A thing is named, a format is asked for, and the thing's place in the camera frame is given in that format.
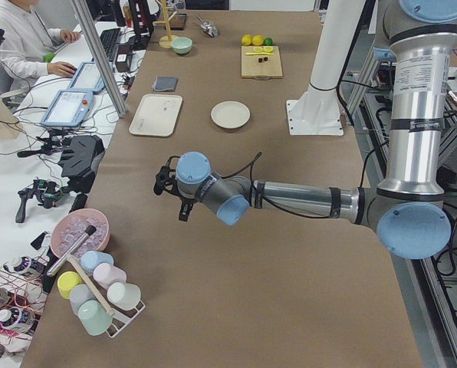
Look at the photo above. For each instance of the metal scoop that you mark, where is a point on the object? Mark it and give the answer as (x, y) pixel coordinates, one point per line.
(208, 27)

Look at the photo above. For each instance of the person in white hoodie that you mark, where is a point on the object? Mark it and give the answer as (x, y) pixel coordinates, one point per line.
(27, 43)

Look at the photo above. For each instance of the metal black-tipped muddler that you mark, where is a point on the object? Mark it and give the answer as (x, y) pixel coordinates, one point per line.
(53, 269)

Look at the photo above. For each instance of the yellow lemon near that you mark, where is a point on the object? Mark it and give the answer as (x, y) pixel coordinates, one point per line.
(246, 40)

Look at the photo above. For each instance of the blue teach pendant far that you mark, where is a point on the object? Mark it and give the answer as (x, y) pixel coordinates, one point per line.
(87, 77)

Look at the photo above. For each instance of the black keyboard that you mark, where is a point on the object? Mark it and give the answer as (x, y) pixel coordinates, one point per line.
(108, 39)

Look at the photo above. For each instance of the wooden mug tree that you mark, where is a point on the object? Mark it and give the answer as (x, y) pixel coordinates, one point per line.
(166, 40)

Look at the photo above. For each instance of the black stand mount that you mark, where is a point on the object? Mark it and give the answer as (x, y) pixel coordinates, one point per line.
(80, 160)

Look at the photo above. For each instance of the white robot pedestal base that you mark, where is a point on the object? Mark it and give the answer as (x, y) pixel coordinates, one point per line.
(317, 111)

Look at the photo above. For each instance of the grey cup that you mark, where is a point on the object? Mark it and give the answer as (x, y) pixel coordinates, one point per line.
(79, 295)

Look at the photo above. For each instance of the bamboo cutting board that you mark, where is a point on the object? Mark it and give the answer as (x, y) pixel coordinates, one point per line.
(251, 69)

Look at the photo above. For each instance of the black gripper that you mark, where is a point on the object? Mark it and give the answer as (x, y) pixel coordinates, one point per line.
(185, 202)

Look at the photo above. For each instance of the yellow cup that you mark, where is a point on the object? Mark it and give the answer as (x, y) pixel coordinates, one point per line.
(67, 281)

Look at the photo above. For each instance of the aluminium frame post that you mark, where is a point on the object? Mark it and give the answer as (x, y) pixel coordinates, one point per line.
(92, 38)

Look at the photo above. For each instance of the blue teach pendant near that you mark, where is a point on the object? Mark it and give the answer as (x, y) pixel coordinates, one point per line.
(68, 109)

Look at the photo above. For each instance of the mint green bowl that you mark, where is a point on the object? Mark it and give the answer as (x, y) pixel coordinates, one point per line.
(181, 45)

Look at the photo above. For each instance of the cream round plate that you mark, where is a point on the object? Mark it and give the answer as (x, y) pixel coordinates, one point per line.
(230, 114)

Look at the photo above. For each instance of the mint green cup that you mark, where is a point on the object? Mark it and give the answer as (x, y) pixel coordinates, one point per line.
(94, 317)

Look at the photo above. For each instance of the yellow lemon far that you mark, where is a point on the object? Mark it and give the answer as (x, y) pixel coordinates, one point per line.
(258, 40)

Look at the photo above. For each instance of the white cup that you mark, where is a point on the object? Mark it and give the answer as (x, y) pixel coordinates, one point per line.
(124, 295)

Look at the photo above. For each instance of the pink cup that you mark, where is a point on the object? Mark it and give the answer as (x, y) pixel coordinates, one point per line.
(106, 274)

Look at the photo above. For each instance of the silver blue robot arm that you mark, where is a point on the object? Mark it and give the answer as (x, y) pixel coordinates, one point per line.
(405, 208)

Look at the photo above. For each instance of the white wire cup rack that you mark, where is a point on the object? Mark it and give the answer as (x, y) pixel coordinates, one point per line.
(122, 319)

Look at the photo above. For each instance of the blue cup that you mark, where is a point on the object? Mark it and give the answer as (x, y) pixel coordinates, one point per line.
(91, 259)

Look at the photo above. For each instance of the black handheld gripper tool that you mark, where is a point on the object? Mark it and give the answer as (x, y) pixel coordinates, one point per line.
(47, 192)

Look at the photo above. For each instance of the blue teach pendant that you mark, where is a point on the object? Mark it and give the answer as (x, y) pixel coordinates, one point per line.
(68, 109)
(87, 77)

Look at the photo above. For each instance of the pink bowl of ice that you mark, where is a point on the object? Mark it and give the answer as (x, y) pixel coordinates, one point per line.
(72, 226)

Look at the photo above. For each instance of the cream rectangular tray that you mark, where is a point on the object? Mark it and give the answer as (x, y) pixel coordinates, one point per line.
(156, 115)

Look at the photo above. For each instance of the wooden rack handle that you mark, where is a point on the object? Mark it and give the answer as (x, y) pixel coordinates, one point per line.
(76, 265)

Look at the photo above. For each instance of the yellow lemon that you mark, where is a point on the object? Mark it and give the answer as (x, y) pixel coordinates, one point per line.
(258, 40)
(246, 40)

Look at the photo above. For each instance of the grey folded cloth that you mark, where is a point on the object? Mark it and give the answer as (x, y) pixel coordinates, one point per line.
(165, 84)

